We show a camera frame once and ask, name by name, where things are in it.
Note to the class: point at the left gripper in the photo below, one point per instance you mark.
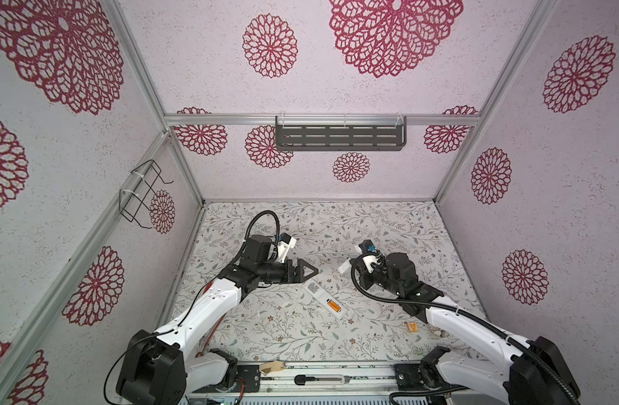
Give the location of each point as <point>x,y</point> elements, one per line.
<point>298,278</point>

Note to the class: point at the white remote control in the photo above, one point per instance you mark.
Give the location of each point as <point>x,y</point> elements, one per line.
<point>321,296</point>

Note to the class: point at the orange battery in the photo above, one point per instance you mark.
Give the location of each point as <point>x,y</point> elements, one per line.
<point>334,306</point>

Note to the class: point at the white battery cover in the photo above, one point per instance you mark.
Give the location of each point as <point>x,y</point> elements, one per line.
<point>345,267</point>

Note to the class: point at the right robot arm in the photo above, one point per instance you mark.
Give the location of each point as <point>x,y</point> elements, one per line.
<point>516,370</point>

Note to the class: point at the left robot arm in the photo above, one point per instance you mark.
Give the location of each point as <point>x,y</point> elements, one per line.
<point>164,366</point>

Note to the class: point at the red kitchen tongs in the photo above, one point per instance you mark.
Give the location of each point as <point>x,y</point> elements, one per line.
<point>208,338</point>

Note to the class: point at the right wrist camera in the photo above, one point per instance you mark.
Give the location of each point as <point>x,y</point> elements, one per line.
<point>373,258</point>

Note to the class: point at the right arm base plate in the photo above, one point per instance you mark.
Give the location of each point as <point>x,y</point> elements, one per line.
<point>417,377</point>

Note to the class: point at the black handled tool on rail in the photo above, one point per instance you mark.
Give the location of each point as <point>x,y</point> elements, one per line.
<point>324,380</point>

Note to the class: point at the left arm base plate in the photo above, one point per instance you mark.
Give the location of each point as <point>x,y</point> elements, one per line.
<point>243,377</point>

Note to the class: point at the grey slotted wall shelf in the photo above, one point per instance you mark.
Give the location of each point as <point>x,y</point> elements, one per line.
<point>343,137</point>

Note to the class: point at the black wire wall rack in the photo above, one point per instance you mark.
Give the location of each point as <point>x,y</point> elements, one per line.
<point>148,204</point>

